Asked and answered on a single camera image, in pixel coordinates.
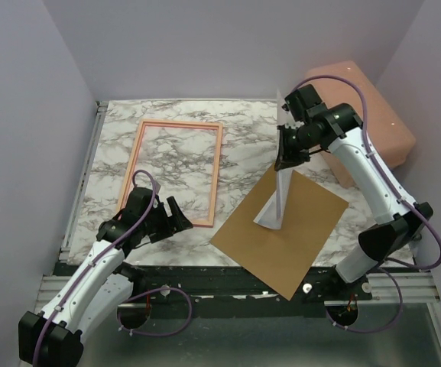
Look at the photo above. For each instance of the landscape photo print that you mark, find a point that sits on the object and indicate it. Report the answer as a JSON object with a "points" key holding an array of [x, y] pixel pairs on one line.
{"points": [[272, 214]]}

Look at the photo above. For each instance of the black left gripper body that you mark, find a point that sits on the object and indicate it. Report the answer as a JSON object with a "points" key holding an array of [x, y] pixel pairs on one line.
{"points": [[159, 220]]}

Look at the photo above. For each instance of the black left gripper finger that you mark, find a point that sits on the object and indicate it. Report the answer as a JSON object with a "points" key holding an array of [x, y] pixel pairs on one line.
{"points": [[161, 233], [177, 219]]}

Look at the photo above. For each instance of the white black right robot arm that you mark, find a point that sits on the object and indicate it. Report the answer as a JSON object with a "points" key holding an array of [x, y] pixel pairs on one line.
{"points": [[341, 132]]}

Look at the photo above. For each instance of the pink wooden picture frame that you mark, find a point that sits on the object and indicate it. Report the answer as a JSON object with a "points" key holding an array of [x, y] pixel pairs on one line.
{"points": [[184, 158]]}

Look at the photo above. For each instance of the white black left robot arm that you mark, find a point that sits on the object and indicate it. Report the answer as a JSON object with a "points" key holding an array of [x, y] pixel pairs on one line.
{"points": [[55, 336]]}

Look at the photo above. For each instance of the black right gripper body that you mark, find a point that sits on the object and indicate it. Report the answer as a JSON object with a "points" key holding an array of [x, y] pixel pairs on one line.
{"points": [[297, 139]]}

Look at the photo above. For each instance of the brown cardboard backing board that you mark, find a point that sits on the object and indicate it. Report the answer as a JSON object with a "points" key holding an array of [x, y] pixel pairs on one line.
{"points": [[281, 257]]}

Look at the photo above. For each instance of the translucent pink plastic box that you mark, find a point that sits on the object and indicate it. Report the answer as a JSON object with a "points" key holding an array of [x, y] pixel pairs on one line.
{"points": [[387, 132]]}

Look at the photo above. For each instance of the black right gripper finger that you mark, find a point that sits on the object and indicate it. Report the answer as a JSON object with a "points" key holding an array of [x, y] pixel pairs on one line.
{"points": [[293, 160], [282, 148]]}

